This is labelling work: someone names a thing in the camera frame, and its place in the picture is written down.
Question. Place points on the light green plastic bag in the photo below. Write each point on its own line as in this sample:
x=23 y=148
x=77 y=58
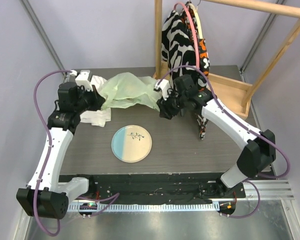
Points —
x=125 y=90

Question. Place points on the beige and blue ceramic plate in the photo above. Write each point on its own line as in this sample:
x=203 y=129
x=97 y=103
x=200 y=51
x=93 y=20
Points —
x=131 y=144

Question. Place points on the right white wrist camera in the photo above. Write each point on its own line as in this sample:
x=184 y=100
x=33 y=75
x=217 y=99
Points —
x=162 y=85

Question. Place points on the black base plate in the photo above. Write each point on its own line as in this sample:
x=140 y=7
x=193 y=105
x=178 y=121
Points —
x=161 y=188

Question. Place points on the cream clothes hanger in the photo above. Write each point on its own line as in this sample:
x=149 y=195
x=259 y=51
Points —
x=197 y=18

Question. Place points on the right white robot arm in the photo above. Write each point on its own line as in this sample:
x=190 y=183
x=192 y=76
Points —
x=257 y=150

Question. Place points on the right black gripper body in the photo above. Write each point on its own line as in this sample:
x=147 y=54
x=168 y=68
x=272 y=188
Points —
x=165 y=110

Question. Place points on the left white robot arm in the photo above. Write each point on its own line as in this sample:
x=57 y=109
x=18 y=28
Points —
x=42 y=193

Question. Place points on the white slotted cable duct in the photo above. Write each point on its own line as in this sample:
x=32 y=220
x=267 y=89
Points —
x=84 y=207

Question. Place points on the wooden clothes rack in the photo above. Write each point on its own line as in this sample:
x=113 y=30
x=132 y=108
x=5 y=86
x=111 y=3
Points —
x=236 y=94

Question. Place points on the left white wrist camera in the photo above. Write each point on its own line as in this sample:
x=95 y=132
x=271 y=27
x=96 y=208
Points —
x=83 y=79

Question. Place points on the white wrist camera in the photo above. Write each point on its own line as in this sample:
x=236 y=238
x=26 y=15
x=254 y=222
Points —
x=83 y=79
x=162 y=85

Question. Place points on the black white zebra garment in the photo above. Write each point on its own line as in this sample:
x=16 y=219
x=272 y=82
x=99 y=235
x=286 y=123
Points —
x=177 y=45

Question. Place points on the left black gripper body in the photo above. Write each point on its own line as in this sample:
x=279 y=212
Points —
x=88 y=100

